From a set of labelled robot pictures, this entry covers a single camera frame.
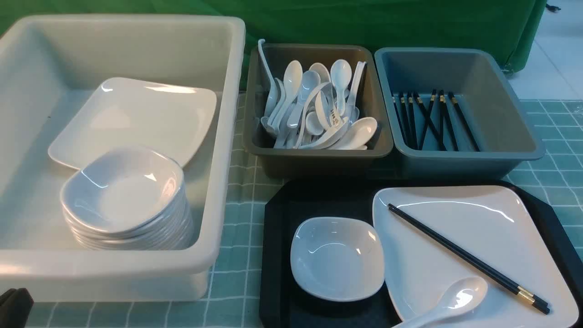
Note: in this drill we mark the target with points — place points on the green cloth backdrop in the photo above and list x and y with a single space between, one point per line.
505 29

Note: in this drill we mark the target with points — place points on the black chopsticks in bin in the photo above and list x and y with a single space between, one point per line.
435 122

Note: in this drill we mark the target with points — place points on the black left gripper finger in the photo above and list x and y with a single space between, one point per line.
15 307

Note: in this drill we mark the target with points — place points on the white ceramic spoon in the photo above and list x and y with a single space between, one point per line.
460 298

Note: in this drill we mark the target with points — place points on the white square plate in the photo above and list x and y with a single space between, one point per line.
510 230

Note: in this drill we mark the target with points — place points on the olive spoon bin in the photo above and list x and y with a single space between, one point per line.
292 163

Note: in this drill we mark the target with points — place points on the small white square bowl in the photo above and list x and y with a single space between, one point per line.
337 259

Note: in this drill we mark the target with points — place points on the large white plastic tub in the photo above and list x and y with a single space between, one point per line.
50 65

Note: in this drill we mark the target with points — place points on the black serving tray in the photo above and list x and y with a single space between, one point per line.
283 304

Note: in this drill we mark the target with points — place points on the pile of white spoons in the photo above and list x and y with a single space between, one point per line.
316 109

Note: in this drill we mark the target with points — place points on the blue-grey chopstick bin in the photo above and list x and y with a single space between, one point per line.
508 137

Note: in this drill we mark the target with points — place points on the black chopstick pair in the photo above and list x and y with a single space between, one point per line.
509 284

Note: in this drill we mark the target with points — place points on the teal checked tablecloth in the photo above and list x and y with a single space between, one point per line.
233 297

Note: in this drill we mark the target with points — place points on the stack of white bowls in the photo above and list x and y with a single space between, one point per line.
129 199

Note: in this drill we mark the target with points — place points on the white plate in tub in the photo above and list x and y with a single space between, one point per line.
124 112

